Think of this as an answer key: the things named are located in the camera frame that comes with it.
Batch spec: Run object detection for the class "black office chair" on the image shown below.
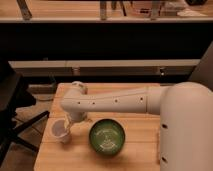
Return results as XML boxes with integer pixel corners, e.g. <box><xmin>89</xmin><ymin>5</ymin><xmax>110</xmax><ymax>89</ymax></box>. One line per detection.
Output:
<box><xmin>0</xmin><ymin>59</ymin><xmax>49</xmax><ymax>166</ymax></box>

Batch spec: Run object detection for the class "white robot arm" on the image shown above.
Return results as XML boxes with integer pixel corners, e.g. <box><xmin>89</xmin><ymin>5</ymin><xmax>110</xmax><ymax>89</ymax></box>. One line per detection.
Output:
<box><xmin>61</xmin><ymin>82</ymin><xmax>213</xmax><ymax>171</ymax></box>

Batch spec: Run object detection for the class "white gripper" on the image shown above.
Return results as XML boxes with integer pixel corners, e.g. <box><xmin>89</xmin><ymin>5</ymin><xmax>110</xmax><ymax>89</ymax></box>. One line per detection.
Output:
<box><xmin>68</xmin><ymin>81</ymin><xmax>87</xmax><ymax>122</ymax></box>

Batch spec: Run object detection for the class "green bowl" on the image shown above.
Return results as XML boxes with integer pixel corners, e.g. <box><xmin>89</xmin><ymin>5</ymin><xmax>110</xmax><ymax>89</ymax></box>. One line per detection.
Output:
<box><xmin>89</xmin><ymin>119</ymin><xmax>125</xmax><ymax>156</ymax></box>

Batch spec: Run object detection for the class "long white shelf rail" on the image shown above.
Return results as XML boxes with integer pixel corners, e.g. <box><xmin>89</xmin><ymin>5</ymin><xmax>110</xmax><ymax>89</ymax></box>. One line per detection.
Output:
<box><xmin>10</xmin><ymin>59</ymin><xmax>200</xmax><ymax>77</ymax></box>

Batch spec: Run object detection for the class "white ceramic cup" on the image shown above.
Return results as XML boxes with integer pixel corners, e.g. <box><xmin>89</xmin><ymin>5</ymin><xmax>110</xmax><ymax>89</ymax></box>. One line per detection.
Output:
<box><xmin>51</xmin><ymin>119</ymin><xmax>71</xmax><ymax>143</ymax></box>

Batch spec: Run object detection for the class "wooden table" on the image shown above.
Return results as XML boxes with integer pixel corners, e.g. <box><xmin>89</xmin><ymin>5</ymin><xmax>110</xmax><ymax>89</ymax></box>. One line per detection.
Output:
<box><xmin>34</xmin><ymin>83</ymin><xmax>160</xmax><ymax>171</ymax></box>

